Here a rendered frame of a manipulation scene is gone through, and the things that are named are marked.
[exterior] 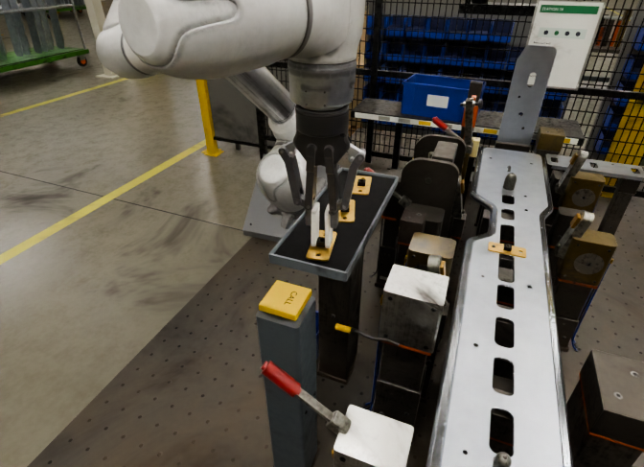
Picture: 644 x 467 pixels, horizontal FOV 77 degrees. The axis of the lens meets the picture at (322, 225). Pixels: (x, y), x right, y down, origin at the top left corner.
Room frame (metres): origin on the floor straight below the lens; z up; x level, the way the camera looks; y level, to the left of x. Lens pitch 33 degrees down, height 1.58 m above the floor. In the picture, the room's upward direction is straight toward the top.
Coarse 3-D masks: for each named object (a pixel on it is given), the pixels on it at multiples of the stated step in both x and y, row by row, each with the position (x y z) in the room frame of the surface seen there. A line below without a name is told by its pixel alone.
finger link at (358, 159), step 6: (360, 156) 0.54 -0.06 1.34; (354, 162) 0.55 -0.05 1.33; (360, 162) 0.54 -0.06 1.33; (354, 168) 0.55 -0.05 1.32; (348, 174) 0.55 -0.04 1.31; (354, 174) 0.55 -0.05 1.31; (348, 180) 0.55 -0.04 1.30; (354, 180) 0.55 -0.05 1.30; (348, 186) 0.55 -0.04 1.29; (348, 192) 0.55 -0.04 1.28; (342, 198) 0.55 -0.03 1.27; (348, 198) 0.55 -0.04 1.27; (342, 204) 0.55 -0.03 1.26; (348, 204) 0.55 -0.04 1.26
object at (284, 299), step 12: (276, 288) 0.47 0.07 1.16; (288, 288) 0.47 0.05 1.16; (300, 288) 0.47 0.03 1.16; (264, 300) 0.44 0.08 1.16; (276, 300) 0.44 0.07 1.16; (288, 300) 0.44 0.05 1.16; (300, 300) 0.44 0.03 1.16; (276, 312) 0.42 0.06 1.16; (288, 312) 0.42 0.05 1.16; (300, 312) 0.42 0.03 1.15
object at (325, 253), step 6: (318, 240) 0.57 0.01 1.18; (324, 240) 0.57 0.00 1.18; (312, 246) 0.56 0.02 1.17; (318, 246) 0.56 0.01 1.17; (324, 246) 0.56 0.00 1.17; (330, 246) 0.56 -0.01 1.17; (312, 252) 0.54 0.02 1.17; (318, 252) 0.54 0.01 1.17; (324, 252) 0.54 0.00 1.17; (330, 252) 0.54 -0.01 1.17; (312, 258) 0.53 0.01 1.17; (318, 258) 0.53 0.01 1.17; (324, 258) 0.53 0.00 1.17
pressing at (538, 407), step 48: (480, 192) 1.07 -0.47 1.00; (528, 192) 1.07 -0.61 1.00; (480, 240) 0.82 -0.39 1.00; (528, 240) 0.82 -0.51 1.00; (480, 288) 0.65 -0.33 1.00; (528, 288) 0.65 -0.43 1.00; (480, 336) 0.52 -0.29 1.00; (528, 336) 0.52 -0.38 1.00; (480, 384) 0.42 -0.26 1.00; (528, 384) 0.42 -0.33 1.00; (432, 432) 0.33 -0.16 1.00; (480, 432) 0.33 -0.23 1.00; (528, 432) 0.33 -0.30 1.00
